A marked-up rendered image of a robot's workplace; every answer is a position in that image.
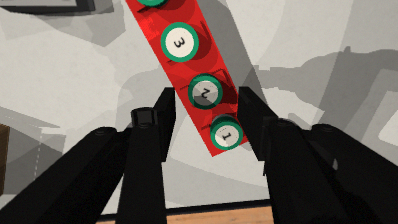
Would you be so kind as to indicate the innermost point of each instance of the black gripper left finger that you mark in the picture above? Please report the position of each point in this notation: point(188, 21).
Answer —
point(77, 187)

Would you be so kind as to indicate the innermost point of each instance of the grey button panel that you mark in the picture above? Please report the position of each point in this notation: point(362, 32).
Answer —
point(38, 7)

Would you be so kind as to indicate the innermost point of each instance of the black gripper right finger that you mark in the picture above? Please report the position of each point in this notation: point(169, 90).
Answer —
point(365, 183)

